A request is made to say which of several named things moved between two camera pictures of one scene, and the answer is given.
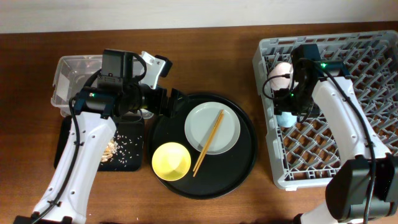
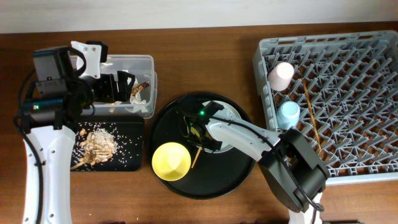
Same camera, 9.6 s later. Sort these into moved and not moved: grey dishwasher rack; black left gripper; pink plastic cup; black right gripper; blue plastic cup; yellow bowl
Moved: black left gripper; black right gripper
Not moved: pink plastic cup; grey dishwasher rack; blue plastic cup; yellow bowl
